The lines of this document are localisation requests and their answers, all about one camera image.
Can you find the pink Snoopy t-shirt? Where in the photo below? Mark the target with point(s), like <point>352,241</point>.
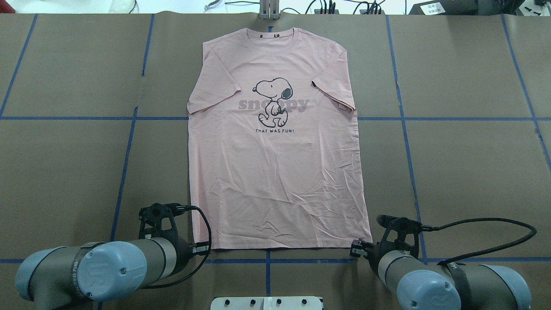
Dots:
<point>274,155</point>

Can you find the aluminium frame post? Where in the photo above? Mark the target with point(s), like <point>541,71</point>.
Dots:
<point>269,9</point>

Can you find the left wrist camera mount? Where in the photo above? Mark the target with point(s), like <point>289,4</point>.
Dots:
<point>157,220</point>

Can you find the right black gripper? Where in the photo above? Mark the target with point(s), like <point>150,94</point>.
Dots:
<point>370,254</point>

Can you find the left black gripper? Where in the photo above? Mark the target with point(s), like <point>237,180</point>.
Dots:
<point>185,249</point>

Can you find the black box with label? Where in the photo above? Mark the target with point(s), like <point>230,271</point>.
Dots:
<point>445,7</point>

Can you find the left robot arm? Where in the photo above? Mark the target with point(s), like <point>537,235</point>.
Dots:
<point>73,278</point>

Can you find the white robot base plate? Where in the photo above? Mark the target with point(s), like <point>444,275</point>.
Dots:
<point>268,303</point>

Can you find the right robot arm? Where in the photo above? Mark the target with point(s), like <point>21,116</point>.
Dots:
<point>453,286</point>

